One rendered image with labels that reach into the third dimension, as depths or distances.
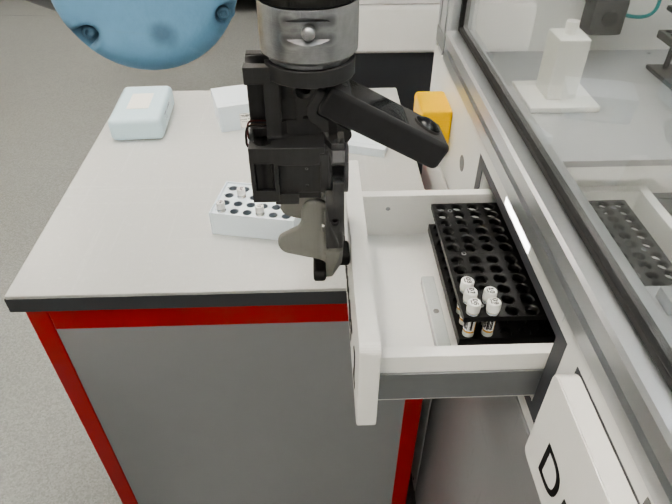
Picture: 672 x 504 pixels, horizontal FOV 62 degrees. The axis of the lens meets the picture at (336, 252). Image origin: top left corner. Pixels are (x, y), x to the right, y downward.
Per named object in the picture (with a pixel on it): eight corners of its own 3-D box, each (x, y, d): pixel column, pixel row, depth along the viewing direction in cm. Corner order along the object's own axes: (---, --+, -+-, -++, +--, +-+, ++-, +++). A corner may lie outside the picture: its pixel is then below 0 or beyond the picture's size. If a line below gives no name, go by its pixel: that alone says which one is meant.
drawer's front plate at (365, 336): (356, 429, 51) (359, 349, 44) (342, 231, 73) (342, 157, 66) (375, 428, 51) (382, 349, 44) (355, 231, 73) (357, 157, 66)
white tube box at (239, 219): (212, 233, 82) (208, 212, 80) (229, 201, 89) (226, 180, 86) (295, 242, 81) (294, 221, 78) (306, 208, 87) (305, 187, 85)
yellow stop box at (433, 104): (413, 157, 84) (417, 112, 79) (406, 133, 89) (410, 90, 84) (447, 156, 84) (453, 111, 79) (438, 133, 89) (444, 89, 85)
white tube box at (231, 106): (221, 133, 106) (217, 107, 102) (214, 113, 112) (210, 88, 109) (286, 123, 109) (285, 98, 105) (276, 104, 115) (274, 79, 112)
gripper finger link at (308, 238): (281, 275, 56) (276, 190, 51) (341, 273, 56) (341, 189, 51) (280, 293, 53) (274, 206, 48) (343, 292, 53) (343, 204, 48)
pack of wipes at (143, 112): (164, 140, 103) (159, 118, 101) (111, 142, 103) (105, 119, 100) (176, 104, 115) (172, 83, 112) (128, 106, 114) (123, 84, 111)
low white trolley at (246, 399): (136, 549, 121) (2, 297, 72) (185, 332, 169) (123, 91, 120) (406, 539, 123) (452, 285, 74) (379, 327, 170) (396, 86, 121)
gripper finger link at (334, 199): (323, 230, 54) (321, 143, 49) (341, 230, 54) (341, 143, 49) (323, 257, 50) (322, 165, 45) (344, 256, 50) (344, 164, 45)
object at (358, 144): (314, 148, 101) (314, 140, 100) (327, 126, 108) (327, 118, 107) (384, 157, 99) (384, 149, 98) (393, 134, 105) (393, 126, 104)
